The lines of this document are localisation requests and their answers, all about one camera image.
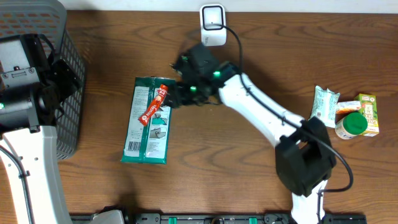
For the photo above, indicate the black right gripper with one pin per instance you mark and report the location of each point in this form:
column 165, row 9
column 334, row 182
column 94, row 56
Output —
column 181, row 95

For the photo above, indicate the red Nescafe coffee stick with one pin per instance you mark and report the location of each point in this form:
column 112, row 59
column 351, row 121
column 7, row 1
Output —
column 154, row 105

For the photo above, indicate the green white package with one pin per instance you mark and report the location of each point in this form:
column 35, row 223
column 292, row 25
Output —
column 147, row 144

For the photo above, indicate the light blue wipes pack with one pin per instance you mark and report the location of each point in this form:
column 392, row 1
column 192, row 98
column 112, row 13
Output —
column 324, row 106

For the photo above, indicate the orange snack packet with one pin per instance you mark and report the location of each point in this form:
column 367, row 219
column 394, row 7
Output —
column 347, row 107

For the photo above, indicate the green lid jar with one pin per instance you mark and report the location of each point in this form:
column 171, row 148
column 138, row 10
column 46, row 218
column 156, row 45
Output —
column 351, row 126

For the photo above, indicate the green tea carton box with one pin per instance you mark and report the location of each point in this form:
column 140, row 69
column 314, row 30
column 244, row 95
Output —
column 369, row 111

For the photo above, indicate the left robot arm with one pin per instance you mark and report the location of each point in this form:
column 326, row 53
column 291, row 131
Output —
column 33, row 87

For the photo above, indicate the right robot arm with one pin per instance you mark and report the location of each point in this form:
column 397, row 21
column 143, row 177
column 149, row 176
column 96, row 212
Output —
column 304, row 157

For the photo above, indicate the grey plastic mesh basket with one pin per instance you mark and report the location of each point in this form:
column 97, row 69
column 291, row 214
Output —
column 49, row 17

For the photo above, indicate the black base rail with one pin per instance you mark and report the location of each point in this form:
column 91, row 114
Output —
column 268, row 218

